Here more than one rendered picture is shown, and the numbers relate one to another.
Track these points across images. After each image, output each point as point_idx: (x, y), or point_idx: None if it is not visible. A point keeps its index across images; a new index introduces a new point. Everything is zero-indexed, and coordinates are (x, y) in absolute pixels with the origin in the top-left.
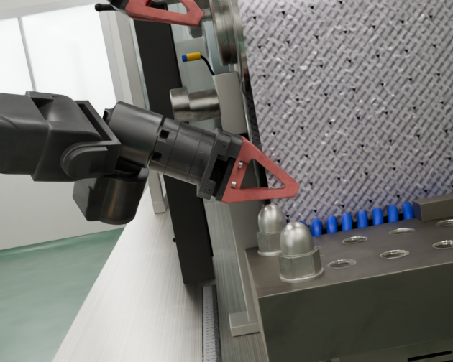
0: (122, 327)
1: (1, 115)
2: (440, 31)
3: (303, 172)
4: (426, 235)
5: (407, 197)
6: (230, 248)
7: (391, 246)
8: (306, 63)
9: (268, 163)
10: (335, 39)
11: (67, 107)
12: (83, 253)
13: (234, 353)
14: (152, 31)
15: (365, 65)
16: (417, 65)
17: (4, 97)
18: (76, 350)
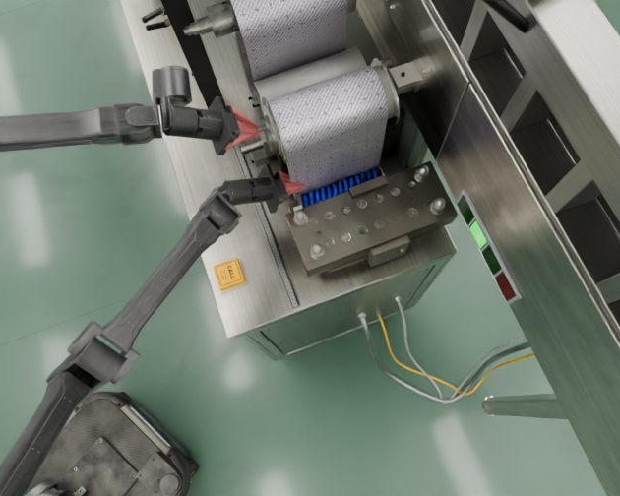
0: (208, 185)
1: (207, 243)
2: (370, 134)
3: (306, 181)
4: (354, 217)
5: (345, 175)
6: (226, 78)
7: (343, 226)
8: (312, 156)
9: (294, 187)
10: (326, 148)
11: (218, 211)
12: None
13: (273, 217)
14: (189, 39)
15: (337, 151)
16: (358, 145)
17: (200, 228)
18: (197, 209)
